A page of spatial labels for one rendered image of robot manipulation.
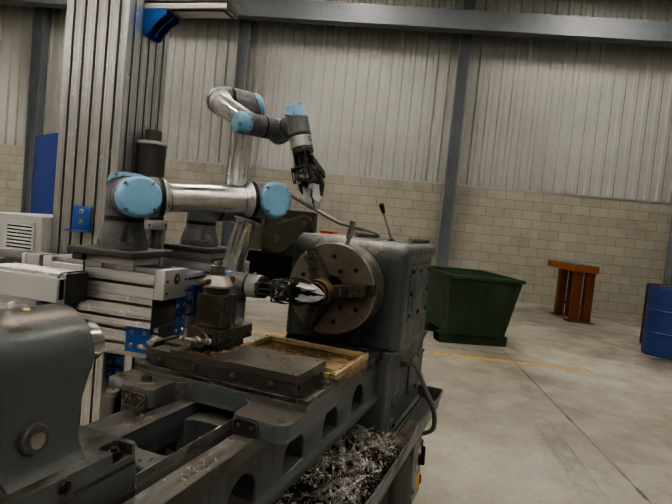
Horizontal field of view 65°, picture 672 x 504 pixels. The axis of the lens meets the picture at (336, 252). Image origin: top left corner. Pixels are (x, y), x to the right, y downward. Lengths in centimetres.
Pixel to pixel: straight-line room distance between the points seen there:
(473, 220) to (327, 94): 431
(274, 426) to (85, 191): 124
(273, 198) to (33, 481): 113
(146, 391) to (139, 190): 59
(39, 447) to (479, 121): 1187
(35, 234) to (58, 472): 135
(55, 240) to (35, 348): 134
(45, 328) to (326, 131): 1152
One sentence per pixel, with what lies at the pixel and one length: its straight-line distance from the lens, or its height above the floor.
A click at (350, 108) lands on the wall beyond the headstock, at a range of 1223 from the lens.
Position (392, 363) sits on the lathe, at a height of 83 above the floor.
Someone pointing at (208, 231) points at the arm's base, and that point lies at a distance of 215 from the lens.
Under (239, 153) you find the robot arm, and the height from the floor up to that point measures 155.
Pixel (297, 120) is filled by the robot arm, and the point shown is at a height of 163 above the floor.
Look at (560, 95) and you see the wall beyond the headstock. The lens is 1280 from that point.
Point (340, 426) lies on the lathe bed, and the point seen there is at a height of 71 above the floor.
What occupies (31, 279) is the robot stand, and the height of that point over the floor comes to 106.
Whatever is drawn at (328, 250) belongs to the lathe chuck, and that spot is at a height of 121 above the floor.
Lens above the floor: 130
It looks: 3 degrees down
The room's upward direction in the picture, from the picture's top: 6 degrees clockwise
